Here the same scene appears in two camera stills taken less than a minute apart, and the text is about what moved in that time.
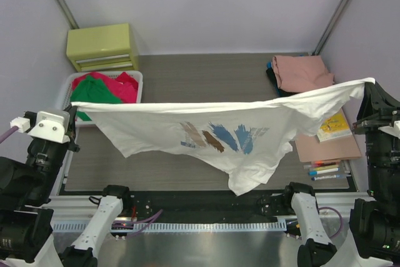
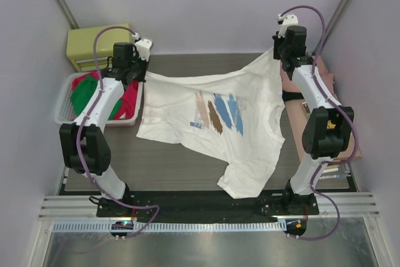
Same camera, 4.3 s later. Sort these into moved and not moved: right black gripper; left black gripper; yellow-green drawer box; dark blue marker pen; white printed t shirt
Moved: right black gripper; left black gripper; white printed t shirt
Not moved: yellow-green drawer box; dark blue marker pen
